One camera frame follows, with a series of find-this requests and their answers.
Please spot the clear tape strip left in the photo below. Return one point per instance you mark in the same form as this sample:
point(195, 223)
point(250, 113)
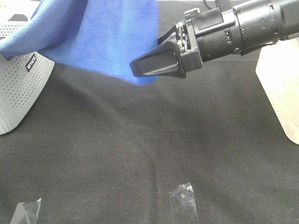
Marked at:
point(26, 212)

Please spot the blue microfibre towel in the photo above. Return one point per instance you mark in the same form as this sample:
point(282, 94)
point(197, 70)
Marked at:
point(103, 36)

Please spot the grey perforated laundry basket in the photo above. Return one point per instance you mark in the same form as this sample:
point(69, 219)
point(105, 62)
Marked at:
point(22, 78)

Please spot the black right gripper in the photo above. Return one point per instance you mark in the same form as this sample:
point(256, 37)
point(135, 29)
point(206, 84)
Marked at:
point(209, 37)

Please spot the black table cloth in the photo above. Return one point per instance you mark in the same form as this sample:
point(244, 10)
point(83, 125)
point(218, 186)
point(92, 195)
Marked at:
point(97, 150)

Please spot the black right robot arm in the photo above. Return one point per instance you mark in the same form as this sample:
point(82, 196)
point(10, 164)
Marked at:
point(258, 23)

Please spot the white plastic storage basket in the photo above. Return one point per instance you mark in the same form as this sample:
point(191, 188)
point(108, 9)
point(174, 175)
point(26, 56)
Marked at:
point(278, 72)

